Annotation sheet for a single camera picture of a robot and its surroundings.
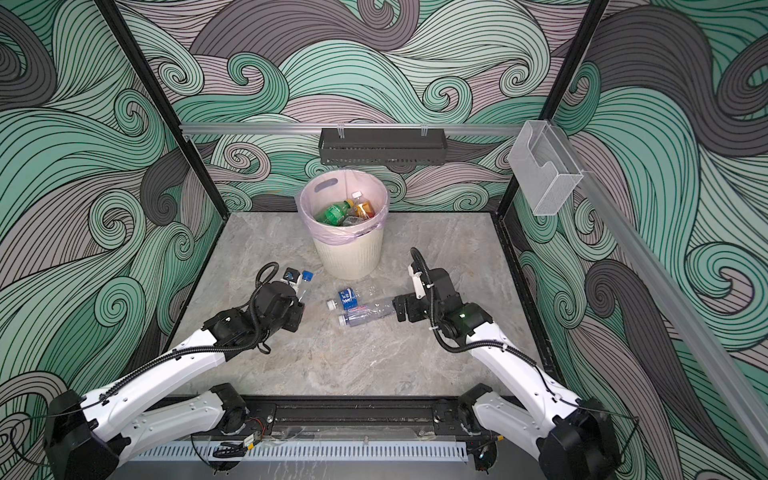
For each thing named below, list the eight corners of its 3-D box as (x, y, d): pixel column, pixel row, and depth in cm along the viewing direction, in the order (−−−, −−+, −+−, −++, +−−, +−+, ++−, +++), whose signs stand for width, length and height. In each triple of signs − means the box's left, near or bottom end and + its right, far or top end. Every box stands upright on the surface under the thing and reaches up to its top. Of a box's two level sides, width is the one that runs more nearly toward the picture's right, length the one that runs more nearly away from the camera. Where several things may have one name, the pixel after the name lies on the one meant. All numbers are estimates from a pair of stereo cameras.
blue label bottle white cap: (335, 322, 92) (332, 313, 87) (327, 307, 96) (325, 297, 91) (383, 299, 98) (383, 289, 93) (374, 285, 101) (374, 275, 96)
